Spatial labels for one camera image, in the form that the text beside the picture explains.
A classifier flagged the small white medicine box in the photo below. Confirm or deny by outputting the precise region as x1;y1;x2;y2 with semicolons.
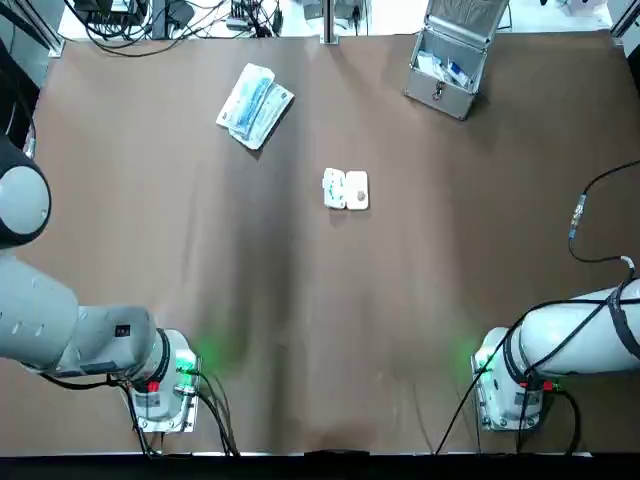
321;167;372;211

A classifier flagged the blue white small box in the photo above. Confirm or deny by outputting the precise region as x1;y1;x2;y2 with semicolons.
446;59;471;85

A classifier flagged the blue white mask packet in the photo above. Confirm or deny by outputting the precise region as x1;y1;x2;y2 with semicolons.
228;82;295;150
216;63;277;141

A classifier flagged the aluminium first aid case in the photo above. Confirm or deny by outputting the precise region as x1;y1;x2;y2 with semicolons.
403;0;511;121

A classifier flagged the aluminium frame post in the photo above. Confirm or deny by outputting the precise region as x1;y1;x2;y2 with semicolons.
148;0;170;40
322;0;342;45

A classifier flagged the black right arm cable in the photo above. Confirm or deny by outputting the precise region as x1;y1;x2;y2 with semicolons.
433;159;640;457

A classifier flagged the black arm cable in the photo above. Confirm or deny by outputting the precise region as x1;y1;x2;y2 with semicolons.
42;369;241;457
433;159;640;457

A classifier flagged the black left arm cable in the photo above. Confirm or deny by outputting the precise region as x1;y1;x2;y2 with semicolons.
42;369;241;457

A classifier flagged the aluminium frame rail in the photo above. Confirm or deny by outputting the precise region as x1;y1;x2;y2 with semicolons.
0;0;66;56
609;0;640;39

